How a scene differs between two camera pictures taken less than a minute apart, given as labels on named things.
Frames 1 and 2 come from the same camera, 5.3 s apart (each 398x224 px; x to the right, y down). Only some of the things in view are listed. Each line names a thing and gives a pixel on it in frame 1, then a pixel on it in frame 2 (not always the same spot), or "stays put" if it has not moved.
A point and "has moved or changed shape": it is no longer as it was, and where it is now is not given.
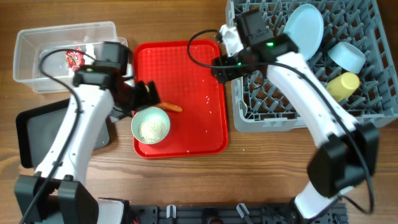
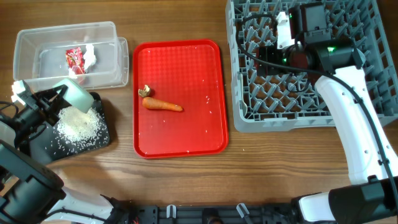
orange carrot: (169, 107) stays put
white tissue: (90, 51) stays put
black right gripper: (219, 70) to (267, 61)
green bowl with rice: (150, 125) has moved or changed shape
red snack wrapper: (74, 60) stays put
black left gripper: (143, 98) to (53, 108)
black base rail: (229, 214) stays put
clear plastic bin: (46, 59) stays put
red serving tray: (181, 71) stays put
